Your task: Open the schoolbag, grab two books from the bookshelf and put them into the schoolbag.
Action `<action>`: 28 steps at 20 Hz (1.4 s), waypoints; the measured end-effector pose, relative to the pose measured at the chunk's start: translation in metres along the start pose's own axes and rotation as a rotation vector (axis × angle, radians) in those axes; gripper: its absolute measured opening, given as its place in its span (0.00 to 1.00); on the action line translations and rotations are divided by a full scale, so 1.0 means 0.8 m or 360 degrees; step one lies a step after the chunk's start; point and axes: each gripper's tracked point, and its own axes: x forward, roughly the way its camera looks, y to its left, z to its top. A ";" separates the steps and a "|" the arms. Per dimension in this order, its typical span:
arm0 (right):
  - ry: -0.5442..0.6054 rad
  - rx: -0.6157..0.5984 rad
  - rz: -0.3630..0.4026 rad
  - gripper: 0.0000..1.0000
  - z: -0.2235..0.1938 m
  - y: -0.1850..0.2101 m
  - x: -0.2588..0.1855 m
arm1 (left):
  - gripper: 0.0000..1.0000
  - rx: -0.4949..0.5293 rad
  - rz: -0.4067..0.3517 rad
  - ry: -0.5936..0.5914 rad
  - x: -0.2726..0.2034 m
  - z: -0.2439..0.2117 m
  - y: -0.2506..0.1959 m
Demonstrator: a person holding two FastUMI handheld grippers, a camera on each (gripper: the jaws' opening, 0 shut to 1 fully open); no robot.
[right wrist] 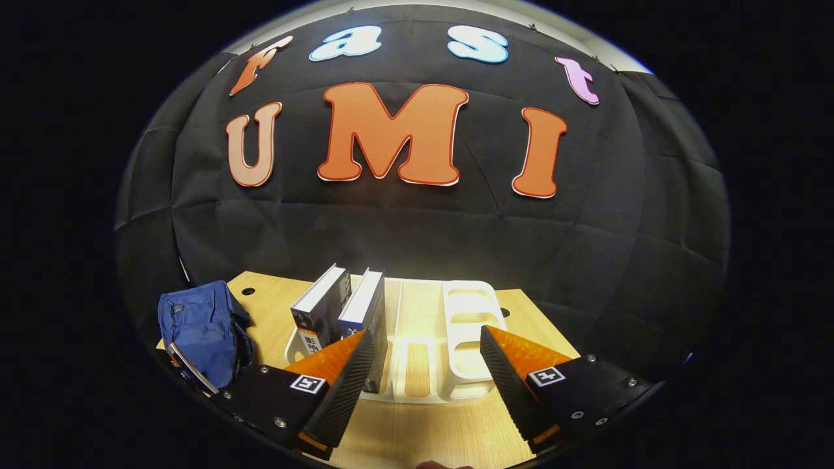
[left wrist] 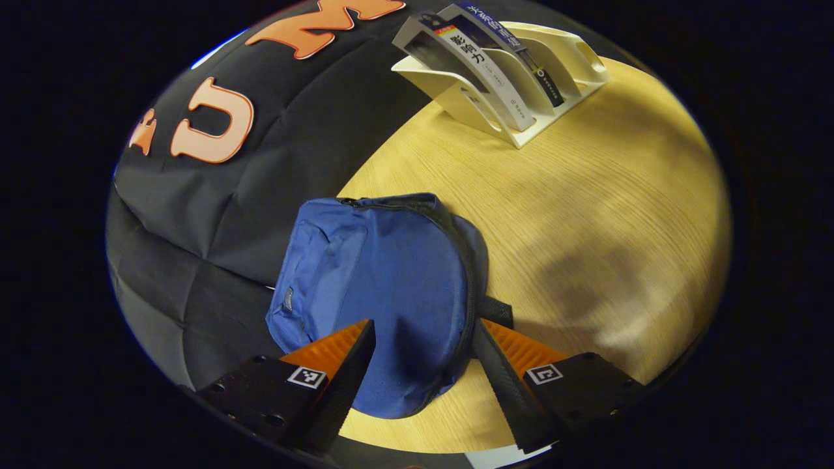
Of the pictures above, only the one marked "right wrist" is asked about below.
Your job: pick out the blue picture cover book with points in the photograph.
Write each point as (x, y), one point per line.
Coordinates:
(365, 312)

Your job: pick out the white bookshelf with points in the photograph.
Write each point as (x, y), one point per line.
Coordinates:
(466, 319)

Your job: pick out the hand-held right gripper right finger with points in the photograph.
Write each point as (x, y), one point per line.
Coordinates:
(508, 384)

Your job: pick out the dark cover book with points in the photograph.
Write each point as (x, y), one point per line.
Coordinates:
(322, 312)

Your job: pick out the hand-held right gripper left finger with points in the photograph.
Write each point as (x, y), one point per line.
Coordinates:
(345, 391)

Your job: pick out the blue schoolbag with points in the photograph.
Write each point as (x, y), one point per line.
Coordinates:
(205, 332)

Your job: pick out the black backdrop cloth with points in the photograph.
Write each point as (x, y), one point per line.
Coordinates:
(417, 228)

